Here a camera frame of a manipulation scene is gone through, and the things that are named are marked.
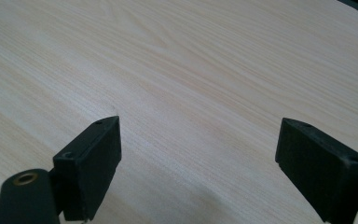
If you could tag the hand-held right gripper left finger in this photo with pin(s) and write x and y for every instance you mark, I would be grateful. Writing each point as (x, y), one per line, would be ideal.
(87, 174)

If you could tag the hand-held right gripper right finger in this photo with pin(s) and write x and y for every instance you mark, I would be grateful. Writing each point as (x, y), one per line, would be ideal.
(320, 174)

